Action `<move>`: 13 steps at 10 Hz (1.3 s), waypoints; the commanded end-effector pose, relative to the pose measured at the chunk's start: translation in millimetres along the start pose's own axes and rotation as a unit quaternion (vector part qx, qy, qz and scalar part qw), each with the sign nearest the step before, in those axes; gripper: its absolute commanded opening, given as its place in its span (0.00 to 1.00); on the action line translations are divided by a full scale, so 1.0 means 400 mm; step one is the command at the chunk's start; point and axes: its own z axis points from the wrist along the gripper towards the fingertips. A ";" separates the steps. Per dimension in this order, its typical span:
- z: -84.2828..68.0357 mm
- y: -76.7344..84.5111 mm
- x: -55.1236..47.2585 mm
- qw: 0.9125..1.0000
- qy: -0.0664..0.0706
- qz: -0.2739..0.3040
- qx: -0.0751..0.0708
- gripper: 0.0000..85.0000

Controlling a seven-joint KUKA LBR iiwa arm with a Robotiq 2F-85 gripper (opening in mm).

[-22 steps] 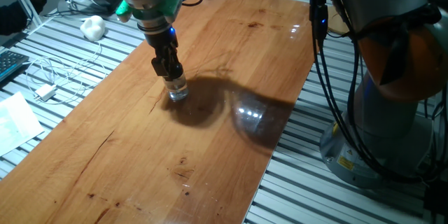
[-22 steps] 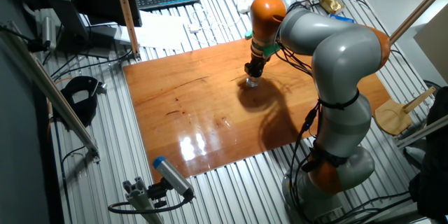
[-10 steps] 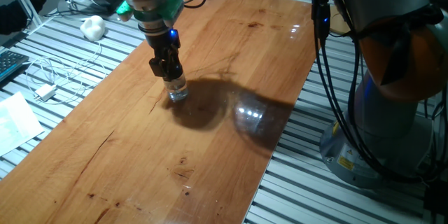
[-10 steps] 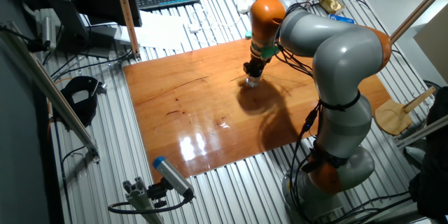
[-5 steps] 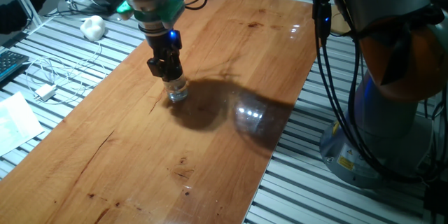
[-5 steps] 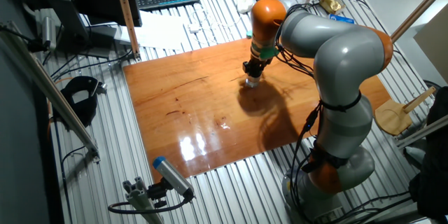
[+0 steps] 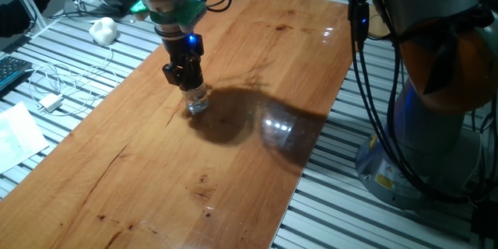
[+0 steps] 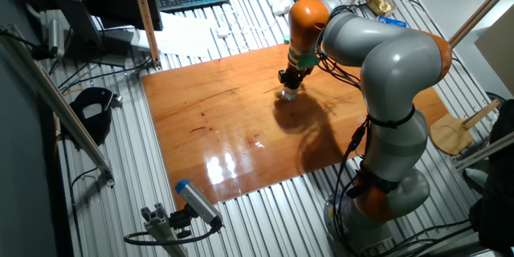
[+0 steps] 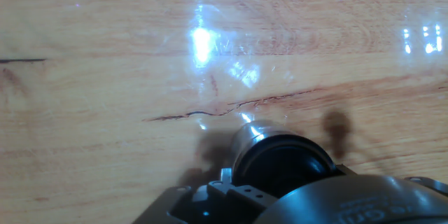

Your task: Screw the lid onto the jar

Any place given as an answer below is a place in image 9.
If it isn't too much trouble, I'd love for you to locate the small clear glass jar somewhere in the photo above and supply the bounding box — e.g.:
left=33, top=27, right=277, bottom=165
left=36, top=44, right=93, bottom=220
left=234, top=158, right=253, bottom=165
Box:
left=230, top=118, right=291, bottom=162

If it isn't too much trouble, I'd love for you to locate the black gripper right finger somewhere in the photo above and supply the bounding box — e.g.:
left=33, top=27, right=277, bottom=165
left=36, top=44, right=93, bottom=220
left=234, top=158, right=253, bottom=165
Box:
left=335, top=163, right=448, bottom=197

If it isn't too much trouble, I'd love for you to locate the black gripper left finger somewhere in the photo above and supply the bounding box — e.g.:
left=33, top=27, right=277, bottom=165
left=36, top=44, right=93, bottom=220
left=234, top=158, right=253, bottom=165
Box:
left=132, top=167, right=279, bottom=224

